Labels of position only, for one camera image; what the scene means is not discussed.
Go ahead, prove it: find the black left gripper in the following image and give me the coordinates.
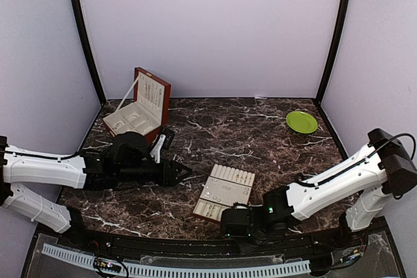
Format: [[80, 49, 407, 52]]
[[117, 157, 193, 188]]

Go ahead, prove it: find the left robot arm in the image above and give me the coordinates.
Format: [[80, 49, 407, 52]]
[[1, 129, 192, 249]]

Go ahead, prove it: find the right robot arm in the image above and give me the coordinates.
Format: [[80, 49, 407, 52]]
[[220, 128, 416, 248]]

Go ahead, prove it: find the flat white jewelry tray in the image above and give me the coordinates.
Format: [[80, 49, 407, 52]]
[[192, 163, 256, 224]]

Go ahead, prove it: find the red wooden jewelry box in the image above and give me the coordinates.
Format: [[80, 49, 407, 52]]
[[103, 67, 171, 143]]

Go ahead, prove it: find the green plate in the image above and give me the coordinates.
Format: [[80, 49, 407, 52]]
[[286, 111, 319, 134]]

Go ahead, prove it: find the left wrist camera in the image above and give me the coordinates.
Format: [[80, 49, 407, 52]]
[[149, 128, 175, 163]]

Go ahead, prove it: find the black front table rail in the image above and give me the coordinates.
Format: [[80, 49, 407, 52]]
[[35, 225, 369, 266]]

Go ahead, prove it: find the white slotted cable duct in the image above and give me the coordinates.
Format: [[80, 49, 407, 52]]
[[41, 243, 311, 277]]

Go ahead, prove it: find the left black frame post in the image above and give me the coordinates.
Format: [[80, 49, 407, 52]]
[[70, 0, 107, 106]]

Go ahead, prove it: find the black frame post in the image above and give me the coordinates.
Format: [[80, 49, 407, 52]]
[[315, 0, 349, 106], [70, 0, 107, 106]]

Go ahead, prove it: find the right black frame post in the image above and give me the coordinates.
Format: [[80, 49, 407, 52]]
[[315, 0, 349, 106]]

